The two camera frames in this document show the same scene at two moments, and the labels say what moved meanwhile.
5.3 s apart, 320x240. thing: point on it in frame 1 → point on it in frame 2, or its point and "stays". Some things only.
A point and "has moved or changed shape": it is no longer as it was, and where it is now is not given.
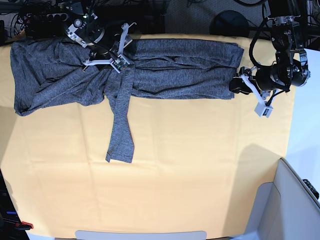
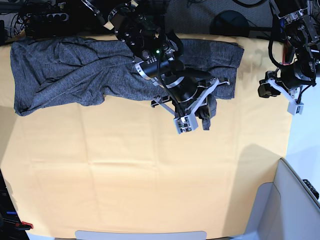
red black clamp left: (24, 226) stays
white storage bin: (285, 209) stays
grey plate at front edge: (96, 235) stays
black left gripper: (112, 49) → (188, 93)
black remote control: (316, 194) stays
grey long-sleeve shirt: (49, 75) has moved or changed shape
